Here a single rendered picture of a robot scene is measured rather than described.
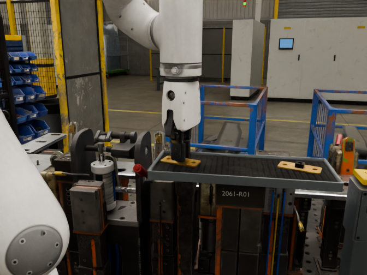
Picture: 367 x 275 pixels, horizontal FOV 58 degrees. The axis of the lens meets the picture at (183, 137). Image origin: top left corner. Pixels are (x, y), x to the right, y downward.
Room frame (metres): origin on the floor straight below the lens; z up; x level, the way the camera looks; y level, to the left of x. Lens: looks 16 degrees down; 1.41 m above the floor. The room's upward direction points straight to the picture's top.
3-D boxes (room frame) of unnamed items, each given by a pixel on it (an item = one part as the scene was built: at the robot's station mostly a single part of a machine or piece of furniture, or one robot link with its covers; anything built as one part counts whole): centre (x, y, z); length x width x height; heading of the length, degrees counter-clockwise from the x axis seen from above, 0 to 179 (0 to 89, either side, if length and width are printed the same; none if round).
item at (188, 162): (0.68, 0.01, 1.17); 0.08 x 0.04 x 0.01; 65
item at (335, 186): (0.65, -0.12, 1.16); 0.37 x 0.14 x 0.02; 81
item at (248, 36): (9.76, -1.86, 1.22); 2.40 x 0.54 x 2.45; 160
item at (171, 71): (0.68, 0.01, 1.36); 0.09 x 0.08 x 0.03; 155
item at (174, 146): (0.66, 0.02, 1.20); 0.03 x 0.03 x 0.07; 65
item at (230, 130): (3.32, -0.40, 0.47); 1.20 x 0.80 x 0.95; 162
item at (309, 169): (0.65, -0.24, 1.17); 0.08 x 0.04 x 0.01; 61
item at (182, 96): (0.68, 0.01, 1.29); 0.10 x 0.07 x 0.11; 155
